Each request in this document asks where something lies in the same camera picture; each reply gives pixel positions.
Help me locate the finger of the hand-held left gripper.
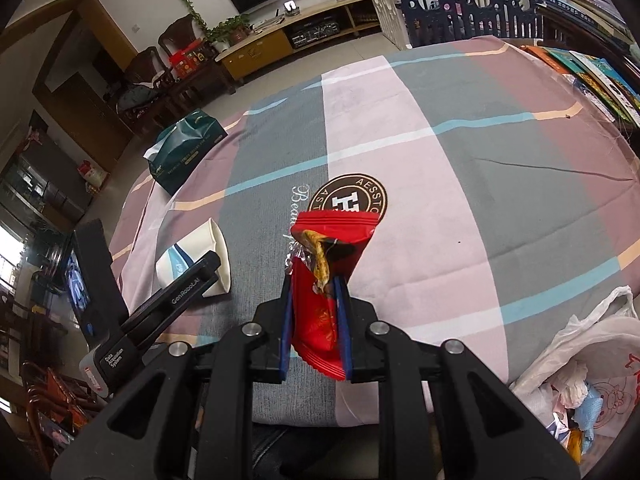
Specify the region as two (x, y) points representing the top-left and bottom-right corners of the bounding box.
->
(122, 251), (222, 336)
(66, 219), (130, 348)

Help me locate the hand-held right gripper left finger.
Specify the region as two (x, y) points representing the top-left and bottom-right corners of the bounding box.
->
(50, 275), (293, 480)

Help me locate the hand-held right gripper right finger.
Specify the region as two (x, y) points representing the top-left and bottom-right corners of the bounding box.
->
(334, 276), (581, 480)

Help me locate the red snack wrapper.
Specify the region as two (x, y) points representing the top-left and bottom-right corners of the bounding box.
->
(285, 210), (378, 381)

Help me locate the striped paper cup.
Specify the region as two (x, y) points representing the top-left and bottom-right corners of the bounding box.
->
(156, 218), (232, 301)

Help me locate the white trash bin with bag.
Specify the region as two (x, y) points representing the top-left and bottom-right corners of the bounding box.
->
(510, 285), (640, 466)

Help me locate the red white bag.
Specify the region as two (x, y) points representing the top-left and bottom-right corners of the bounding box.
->
(77, 160), (108, 188)

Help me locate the green tissue pack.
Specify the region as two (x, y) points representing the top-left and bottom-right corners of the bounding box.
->
(143, 109), (228, 196)

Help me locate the dark wooden armchair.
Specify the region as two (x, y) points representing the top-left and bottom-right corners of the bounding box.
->
(157, 14), (236, 98)
(117, 46), (173, 136)

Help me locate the dark bag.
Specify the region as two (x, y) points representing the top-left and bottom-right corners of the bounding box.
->
(117, 85), (161, 111)

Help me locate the plaid pink grey blanket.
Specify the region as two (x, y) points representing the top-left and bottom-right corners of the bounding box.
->
(107, 35), (640, 426)

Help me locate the wooden door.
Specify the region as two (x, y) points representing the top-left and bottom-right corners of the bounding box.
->
(32, 0), (138, 171)

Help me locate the red gift box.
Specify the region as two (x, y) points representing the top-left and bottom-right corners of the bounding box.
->
(168, 40), (213, 79)

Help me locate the yellow wooden television cabinet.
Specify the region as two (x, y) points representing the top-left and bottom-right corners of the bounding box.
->
(215, 0), (416, 86)

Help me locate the potted green plant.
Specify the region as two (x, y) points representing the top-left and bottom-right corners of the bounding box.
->
(206, 14), (251, 53)

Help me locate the black audio amplifier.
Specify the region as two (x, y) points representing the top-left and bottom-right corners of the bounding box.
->
(290, 20), (343, 50)

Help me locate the white plastic chair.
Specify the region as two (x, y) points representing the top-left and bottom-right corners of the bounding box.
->
(366, 0), (473, 51)

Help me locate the orange book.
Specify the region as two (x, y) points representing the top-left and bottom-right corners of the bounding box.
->
(520, 45), (576, 78)

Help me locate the dark blue baby fence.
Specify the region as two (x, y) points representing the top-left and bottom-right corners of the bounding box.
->
(397, 0), (548, 48)

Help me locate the stack of colourful books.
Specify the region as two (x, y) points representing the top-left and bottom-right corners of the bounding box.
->
(570, 52), (640, 116)

